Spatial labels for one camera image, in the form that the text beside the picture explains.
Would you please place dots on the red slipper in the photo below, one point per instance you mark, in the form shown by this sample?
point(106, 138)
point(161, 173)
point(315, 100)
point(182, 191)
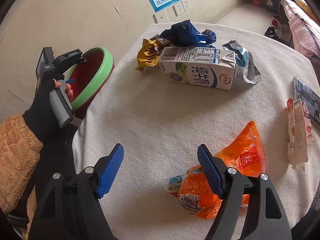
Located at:
point(274, 23)

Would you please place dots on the black shoes on floor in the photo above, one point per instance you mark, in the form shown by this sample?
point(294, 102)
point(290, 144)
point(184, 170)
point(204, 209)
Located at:
point(271, 33)

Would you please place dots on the gold crumpled wrapper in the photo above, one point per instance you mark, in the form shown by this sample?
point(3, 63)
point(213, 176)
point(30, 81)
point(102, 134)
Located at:
point(148, 55)

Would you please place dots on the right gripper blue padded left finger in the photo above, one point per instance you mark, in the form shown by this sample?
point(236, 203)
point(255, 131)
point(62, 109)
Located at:
point(69, 207)

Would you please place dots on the smartphone with video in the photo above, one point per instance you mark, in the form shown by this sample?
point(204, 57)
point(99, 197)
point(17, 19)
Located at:
point(303, 92)

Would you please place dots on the pink white small carton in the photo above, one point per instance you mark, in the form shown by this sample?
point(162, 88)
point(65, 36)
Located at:
point(300, 133)

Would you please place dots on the silver blue snack bag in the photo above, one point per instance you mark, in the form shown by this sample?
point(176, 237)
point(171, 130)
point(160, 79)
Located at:
point(246, 71)

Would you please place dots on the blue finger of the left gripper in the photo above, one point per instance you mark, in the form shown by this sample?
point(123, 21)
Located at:
point(70, 81)

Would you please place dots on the white milk carton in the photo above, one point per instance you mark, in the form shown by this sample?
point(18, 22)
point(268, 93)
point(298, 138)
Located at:
point(200, 66)

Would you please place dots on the green rimmed red bin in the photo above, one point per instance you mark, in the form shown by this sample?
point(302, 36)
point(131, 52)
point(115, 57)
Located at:
point(90, 76)

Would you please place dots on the beige fleece sleeve forearm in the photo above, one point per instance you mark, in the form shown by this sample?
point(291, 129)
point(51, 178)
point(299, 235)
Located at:
point(20, 153)

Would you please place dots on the white wall socket right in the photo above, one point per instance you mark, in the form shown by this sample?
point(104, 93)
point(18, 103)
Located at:
point(186, 5)

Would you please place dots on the bed with pink cover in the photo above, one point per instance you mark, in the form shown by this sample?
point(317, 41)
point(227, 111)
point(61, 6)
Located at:
point(305, 31)

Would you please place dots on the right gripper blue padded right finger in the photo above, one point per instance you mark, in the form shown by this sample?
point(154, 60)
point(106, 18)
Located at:
point(265, 217)

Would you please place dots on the yellow folded quilt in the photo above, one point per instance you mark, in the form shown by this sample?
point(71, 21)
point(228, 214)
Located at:
point(304, 6)

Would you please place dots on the left hand in black glove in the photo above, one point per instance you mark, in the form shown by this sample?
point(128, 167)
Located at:
point(40, 118)

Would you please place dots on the white wall socket middle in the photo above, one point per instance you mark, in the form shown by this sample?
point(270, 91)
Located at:
point(178, 8)

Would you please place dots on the white wall socket left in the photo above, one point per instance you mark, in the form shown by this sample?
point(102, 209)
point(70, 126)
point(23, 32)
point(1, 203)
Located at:
point(160, 17)

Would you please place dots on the dark blue crumpled wrapper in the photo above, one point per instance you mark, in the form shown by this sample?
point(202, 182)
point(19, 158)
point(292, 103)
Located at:
point(184, 34)

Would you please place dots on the white wall socket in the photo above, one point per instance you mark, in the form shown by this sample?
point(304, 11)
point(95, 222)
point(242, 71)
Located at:
point(178, 8)
point(186, 5)
point(160, 17)

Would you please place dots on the orange plastic wrapper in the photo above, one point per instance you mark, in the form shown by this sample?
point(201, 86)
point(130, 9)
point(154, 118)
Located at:
point(192, 190)

